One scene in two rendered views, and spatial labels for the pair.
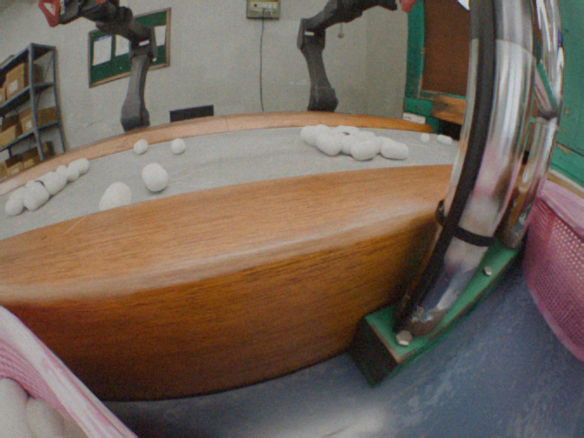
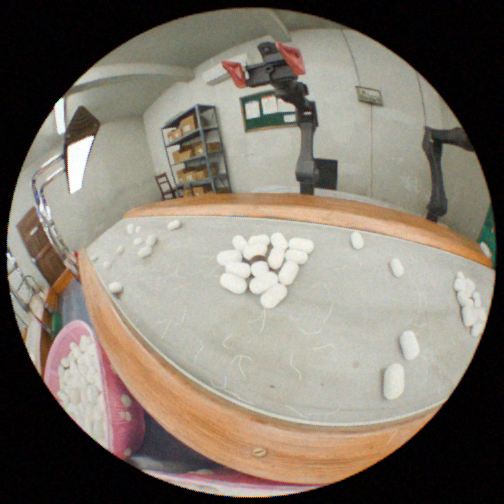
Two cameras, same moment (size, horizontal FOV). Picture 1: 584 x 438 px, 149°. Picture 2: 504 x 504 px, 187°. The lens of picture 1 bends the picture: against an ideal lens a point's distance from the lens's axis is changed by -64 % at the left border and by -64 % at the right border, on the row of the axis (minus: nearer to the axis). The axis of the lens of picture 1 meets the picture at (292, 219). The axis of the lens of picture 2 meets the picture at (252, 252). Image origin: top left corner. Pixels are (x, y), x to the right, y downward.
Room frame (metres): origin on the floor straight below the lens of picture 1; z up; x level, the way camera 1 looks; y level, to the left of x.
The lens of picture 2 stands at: (0.05, 0.21, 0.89)
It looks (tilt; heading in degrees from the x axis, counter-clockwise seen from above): 38 degrees down; 51
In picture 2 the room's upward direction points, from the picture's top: 10 degrees counter-clockwise
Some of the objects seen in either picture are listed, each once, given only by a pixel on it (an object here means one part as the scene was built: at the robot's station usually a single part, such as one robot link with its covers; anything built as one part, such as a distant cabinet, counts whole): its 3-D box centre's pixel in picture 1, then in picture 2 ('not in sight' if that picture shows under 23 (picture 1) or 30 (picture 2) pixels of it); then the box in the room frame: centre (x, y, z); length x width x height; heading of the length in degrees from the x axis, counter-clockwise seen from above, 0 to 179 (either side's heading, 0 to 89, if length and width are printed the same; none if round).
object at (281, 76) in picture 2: (89, 5); (275, 74); (0.35, 0.41, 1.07); 0.10 x 0.07 x 0.07; 107
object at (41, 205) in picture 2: not in sight; (72, 224); (-0.21, 0.80, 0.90); 0.20 x 0.19 x 0.45; 112
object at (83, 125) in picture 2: not in sight; (73, 166); (-0.13, 0.82, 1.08); 0.62 x 0.08 x 0.07; 112
